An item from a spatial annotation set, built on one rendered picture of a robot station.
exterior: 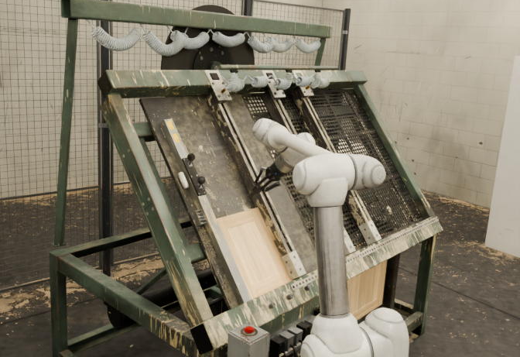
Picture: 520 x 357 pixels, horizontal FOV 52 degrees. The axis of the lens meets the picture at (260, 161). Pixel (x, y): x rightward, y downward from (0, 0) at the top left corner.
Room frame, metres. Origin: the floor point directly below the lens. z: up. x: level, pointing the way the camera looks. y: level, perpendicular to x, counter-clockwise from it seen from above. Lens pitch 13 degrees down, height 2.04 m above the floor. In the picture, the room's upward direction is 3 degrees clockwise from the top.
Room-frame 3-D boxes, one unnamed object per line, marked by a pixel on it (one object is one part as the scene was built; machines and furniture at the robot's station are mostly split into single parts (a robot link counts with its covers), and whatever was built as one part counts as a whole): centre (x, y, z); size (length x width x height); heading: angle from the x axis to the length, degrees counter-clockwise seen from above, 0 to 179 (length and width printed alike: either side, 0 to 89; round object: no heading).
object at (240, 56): (3.42, 0.33, 1.85); 0.80 x 0.06 x 0.80; 138
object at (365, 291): (3.17, -0.63, 0.53); 0.90 x 0.02 x 0.55; 138
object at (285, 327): (2.25, -0.24, 0.69); 0.50 x 0.14 x 0.24; 138
